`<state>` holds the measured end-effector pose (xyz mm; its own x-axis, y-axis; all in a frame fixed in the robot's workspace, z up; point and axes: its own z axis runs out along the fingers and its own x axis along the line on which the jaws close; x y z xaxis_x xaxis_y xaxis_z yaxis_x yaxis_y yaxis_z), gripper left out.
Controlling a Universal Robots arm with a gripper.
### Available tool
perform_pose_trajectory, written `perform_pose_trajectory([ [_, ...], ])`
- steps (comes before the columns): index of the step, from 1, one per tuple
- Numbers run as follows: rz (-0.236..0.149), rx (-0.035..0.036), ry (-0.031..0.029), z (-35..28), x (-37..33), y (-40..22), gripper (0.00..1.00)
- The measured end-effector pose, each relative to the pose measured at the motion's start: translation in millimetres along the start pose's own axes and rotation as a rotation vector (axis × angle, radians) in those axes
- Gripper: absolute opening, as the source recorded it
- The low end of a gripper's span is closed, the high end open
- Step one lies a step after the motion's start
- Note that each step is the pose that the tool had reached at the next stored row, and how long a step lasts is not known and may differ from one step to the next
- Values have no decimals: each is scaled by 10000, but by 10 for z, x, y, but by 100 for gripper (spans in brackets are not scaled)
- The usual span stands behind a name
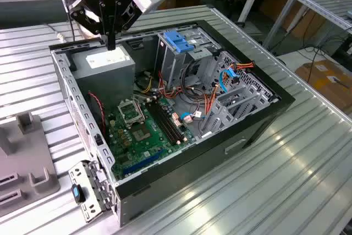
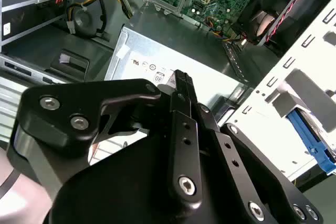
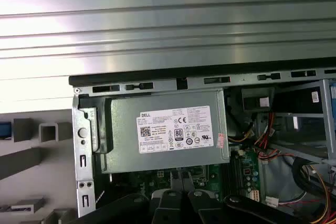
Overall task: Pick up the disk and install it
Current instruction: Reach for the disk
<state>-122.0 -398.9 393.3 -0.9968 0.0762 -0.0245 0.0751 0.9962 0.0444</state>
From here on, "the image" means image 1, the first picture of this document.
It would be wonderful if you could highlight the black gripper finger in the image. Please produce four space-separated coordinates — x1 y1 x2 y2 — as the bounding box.
111 2 143 51
68 0 112 51

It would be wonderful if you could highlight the grey metal disk bay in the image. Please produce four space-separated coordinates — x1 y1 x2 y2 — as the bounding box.
199 80 279 140

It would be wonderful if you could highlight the grey power supply unit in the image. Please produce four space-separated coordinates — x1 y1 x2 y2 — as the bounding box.
70 45 136 114

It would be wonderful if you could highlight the blue plastic drive latch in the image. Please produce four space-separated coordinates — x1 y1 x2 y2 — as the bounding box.
163 30 195 54

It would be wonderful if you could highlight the grey metal drive cage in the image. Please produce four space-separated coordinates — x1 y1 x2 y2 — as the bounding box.
153 27 223 90

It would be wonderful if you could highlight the metal socket cover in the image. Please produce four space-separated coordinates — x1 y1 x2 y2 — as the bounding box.
117 98 146 130

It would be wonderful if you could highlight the RAM slot with white clips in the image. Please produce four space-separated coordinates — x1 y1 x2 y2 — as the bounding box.
147 101 184 144
155 99 191 140

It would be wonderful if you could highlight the green motherboard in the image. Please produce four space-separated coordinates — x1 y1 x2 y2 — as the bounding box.
106 96 199 181

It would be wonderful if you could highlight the long blue expansion slot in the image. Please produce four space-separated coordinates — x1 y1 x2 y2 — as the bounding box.
122 149 166 177

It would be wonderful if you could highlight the silver hinged card retainer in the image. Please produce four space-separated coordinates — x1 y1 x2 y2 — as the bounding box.
68 159 118 223

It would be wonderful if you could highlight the grey parts rack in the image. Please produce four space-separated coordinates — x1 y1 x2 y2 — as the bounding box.
0 111 61 219

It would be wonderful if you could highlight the black open PC case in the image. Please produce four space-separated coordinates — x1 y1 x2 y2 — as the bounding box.
48 19 296 227

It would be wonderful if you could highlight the blue black retainer latch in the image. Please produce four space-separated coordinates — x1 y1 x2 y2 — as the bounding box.
70 183 86 205

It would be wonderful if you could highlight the metal slat side table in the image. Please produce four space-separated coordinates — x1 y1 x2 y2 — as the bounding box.
262 0 352 51

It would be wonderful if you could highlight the brown cardboard box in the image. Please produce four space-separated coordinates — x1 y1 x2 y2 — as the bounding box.
295 59 352 114

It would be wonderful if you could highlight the black equipment box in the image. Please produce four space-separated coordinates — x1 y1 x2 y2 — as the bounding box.
331 35 352 64

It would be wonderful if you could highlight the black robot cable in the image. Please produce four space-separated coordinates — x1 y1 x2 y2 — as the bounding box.
53 0 80 42

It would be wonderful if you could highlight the yellow black wire bundle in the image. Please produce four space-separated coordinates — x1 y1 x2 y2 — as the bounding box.
134 72 154 95

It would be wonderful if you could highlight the red black twisted wire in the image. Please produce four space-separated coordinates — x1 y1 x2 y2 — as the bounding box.
87 90 108 139

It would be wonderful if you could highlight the thick black cable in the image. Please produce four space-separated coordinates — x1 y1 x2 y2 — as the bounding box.
181 58 212 95

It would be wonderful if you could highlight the light blue flat wire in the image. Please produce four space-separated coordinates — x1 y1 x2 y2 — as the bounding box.
180 64 241 123

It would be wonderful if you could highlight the orange red yellow power wire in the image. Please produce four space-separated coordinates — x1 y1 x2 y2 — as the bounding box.
203 61 257 120

